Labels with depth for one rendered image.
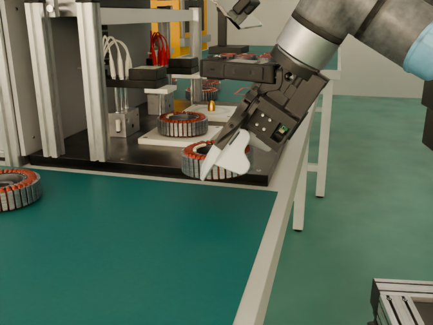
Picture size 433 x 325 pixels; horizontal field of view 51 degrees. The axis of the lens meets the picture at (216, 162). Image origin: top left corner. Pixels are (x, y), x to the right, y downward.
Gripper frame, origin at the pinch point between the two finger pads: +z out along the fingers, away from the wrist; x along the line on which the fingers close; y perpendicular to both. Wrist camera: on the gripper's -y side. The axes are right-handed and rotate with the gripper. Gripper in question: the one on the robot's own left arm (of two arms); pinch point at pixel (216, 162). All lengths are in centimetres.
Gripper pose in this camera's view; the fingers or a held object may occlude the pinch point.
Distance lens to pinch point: 69.7
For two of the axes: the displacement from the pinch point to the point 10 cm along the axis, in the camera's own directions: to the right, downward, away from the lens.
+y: 8.0, 5.8, -1.7
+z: -4.6, 7.6, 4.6
